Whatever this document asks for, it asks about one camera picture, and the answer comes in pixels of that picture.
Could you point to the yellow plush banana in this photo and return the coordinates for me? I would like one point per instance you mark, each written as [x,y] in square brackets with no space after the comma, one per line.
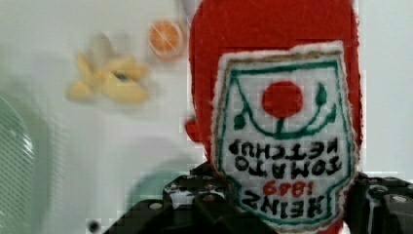
[101,70]

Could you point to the orange slice toy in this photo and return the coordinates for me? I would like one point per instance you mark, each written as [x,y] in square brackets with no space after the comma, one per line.
[166,39]

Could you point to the green oval strainer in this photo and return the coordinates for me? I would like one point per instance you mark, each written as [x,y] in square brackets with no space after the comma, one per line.
[16,169]

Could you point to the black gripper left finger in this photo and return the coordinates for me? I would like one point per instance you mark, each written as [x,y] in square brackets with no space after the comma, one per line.
[197,203]

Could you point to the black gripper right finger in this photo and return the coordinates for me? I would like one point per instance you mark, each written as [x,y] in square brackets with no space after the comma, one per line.
[380,205]

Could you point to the red plush ketchup bottle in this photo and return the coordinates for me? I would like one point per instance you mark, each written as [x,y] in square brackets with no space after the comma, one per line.
[276,92]

